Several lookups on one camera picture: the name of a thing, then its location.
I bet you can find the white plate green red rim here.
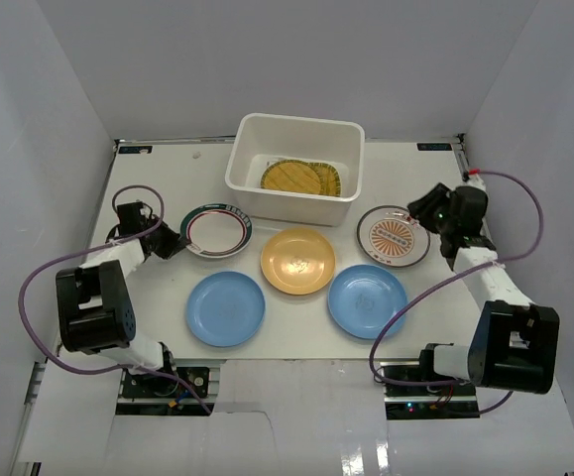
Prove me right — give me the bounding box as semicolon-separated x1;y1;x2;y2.
179;203;253;259

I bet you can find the white plate orange sunburst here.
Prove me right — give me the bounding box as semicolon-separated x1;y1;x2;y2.
356;205;431;268

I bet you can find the square woven bamboo tray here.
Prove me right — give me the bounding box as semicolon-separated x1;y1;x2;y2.
310;162;341;197

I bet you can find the round woven bamboo tray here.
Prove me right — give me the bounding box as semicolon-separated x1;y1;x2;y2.
260;160;322;194

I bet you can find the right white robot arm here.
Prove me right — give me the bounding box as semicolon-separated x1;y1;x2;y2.
408;183;560;396

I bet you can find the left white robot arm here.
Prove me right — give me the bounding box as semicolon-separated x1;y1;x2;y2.
56;201;190;396

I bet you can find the white plastic bin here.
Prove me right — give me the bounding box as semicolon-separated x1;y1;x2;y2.
225;113;365;227

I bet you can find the left blue plastic plate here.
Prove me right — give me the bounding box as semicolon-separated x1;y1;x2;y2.
185;271;266;348

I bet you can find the blue plastic plate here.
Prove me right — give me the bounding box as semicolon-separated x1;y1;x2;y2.
327;265;408;340
185;271;266;348

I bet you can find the right blue plastic plate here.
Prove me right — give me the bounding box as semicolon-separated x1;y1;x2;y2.
327;265;408;340

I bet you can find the yellow plastic plate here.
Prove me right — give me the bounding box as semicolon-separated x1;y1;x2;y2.
261;227;336;296

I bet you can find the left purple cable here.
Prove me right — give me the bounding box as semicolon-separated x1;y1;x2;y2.
17;184;213;416

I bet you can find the purple cable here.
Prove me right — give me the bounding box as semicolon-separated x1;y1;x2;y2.
17;184;213;416
368;168;546;417

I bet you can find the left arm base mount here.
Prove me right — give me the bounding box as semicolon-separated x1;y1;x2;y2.
115;366;215;417

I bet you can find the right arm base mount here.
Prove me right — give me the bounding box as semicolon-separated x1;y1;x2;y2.
374;376;480;421

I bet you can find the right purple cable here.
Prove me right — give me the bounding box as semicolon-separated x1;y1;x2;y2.
368;168;546;417

